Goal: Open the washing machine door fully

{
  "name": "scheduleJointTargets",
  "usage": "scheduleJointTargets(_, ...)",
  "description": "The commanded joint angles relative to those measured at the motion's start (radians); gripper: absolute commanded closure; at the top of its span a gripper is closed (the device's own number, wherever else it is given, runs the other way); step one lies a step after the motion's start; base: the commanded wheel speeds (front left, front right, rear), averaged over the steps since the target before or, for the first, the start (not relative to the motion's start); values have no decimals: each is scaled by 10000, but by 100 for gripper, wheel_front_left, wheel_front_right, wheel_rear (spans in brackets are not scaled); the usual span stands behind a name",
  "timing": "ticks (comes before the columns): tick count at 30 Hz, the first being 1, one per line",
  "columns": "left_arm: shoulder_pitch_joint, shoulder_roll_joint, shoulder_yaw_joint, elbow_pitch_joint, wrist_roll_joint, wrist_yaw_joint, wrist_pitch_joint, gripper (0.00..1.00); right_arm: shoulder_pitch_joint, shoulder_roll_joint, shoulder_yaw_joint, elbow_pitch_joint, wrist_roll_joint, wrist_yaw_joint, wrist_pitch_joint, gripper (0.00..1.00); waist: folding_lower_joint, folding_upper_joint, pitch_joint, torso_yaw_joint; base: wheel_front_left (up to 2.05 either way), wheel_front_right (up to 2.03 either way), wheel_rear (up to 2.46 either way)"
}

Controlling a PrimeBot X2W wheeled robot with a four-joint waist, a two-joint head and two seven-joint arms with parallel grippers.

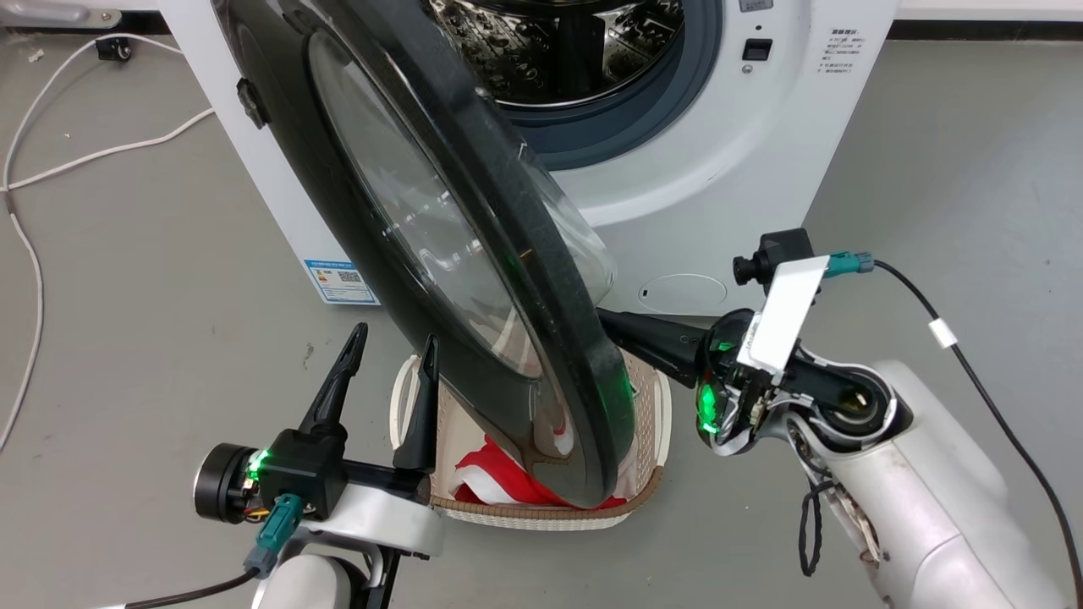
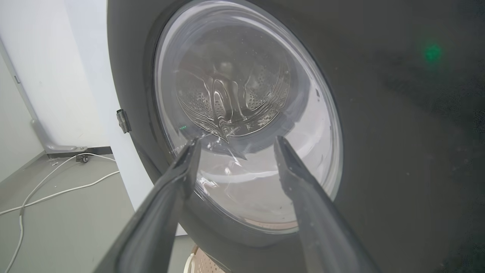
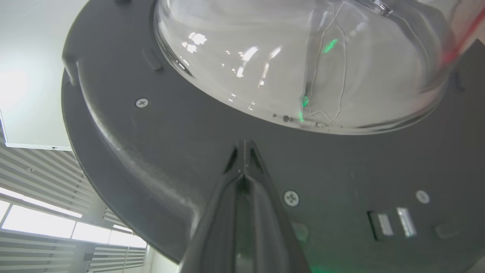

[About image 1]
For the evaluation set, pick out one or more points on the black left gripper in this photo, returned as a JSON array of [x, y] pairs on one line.
[[300, 469]]

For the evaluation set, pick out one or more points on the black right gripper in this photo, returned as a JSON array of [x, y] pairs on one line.
[[728, 397]]

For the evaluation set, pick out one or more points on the black round glass washer door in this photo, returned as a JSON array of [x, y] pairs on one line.
[[474, 254]]

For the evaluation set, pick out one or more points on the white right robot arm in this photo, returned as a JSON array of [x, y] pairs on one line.
[[922, 491]]

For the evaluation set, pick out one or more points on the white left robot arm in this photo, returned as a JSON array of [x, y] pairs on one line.
[[372, 520]]

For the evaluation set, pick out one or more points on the white front-load washing machine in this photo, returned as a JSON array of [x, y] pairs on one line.
[[728, 144]]

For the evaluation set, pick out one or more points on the white woven laundry basket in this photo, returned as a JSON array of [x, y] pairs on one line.
[[647, 431]]

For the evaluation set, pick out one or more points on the blue energy label sticker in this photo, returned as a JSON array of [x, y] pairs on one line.
[[340, 281]]

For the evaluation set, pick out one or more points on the red and white cloth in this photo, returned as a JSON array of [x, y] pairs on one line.
[[499, 482]]

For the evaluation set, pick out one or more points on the steel washer drum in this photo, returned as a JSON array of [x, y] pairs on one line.
[[558, 51]]

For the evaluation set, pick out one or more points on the grey flat object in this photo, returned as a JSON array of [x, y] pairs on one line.
[[51, 12]]

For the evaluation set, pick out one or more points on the black wrist camera white bracket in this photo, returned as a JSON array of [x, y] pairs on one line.
[[783, 313]]

